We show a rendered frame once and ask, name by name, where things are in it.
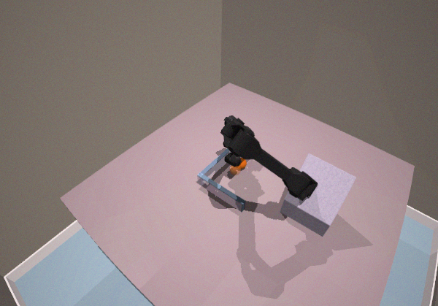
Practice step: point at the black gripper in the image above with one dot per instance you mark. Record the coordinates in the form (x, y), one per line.
(233, 160)

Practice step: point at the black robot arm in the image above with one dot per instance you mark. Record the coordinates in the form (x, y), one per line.
(241, 141)

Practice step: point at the low clear glass walls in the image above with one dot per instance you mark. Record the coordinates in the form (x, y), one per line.
(215, 190)

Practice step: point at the low clear glass wall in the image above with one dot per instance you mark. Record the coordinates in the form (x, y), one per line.
(220, 187)

